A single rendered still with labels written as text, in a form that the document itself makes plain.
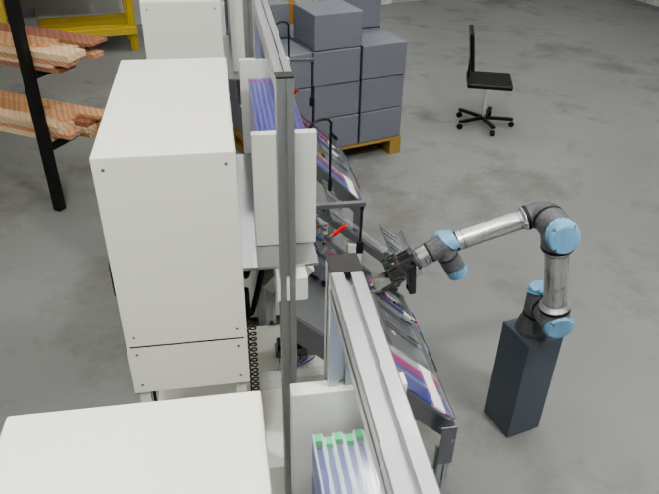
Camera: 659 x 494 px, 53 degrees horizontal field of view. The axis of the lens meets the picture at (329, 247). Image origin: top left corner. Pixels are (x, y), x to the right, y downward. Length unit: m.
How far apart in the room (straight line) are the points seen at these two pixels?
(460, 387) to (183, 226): 2.10
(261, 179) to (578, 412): 2.23
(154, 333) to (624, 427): 2.35
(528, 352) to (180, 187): 1.77
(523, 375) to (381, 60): 3.00
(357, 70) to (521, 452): 3.09
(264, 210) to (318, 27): 3.30
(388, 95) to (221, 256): 3.86
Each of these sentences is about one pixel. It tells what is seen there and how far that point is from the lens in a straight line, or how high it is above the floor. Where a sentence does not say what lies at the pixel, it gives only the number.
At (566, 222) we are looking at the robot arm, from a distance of 2.45.
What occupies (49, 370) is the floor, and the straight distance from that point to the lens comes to 3.66.
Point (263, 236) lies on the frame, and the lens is 1.77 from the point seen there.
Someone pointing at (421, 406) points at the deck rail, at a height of 0.82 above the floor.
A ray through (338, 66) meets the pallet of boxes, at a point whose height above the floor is 0.81.
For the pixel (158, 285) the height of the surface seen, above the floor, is 1.36.
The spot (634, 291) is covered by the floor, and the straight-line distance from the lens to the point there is 4.39.
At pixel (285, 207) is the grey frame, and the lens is 1.57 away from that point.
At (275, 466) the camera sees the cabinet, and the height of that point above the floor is 0.62.
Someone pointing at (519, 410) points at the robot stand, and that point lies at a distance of 3.14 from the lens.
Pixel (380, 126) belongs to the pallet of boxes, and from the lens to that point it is 5.46.
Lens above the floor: 2.36
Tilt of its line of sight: 33 degrees down
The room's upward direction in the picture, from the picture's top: 1 degrees clockwise
